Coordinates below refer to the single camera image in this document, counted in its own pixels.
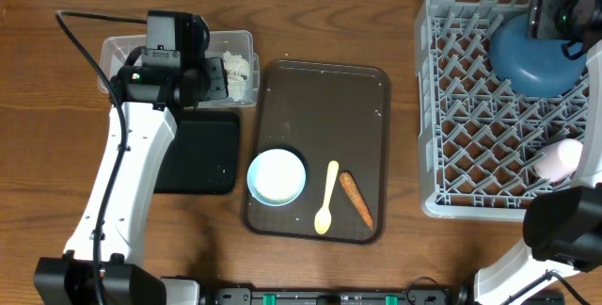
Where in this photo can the blue plate bowl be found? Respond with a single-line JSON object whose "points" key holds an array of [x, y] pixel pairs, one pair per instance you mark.
{"points": [[536, 68]]}

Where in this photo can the grey dishwasher rack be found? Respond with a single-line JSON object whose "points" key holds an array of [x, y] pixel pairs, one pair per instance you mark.
{"points": [[479, 140]]}

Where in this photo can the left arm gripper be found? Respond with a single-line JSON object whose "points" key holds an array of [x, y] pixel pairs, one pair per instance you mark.
{"points": [[220, 82]]}

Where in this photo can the yellow plastic spoon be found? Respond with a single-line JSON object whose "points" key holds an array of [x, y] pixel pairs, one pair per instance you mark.
{"points": [[323, 218]]}

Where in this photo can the dark brown serving tray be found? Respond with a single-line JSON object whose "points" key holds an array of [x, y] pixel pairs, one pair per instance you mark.
{"points": [[323, 112]]}

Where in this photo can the small bowl of rice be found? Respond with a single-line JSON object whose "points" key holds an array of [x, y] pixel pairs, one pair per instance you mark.
{"points": [[276, 177]]}

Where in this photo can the white cup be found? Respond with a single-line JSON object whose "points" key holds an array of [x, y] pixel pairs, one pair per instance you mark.
{"points": [[559, 160]]}

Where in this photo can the clear plastic waste bin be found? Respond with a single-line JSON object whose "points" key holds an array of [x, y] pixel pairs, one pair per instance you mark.
{"points": [[234, 47]]}

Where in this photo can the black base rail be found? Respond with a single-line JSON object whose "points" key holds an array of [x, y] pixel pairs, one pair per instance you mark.
{"points": [[245, 296]]}

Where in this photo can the orange carrot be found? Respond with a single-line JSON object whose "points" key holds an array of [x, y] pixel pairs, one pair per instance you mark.
{"points": [[351, 189]]}

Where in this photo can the crumpled white tissue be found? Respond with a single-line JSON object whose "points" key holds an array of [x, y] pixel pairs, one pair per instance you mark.
{"points": [[238, 71]]}

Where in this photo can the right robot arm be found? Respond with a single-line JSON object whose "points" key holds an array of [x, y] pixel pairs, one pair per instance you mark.
{"points": [[562, 230]]}

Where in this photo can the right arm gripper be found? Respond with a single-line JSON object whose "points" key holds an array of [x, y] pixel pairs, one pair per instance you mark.
{"points": [[541, 21]]}

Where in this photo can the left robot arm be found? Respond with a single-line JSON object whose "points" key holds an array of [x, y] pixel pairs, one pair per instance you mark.
{"points": [[102, 261]]}

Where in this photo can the black waste tray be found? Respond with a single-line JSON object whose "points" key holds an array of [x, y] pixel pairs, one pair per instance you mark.
{"points": [[202, 159]]}

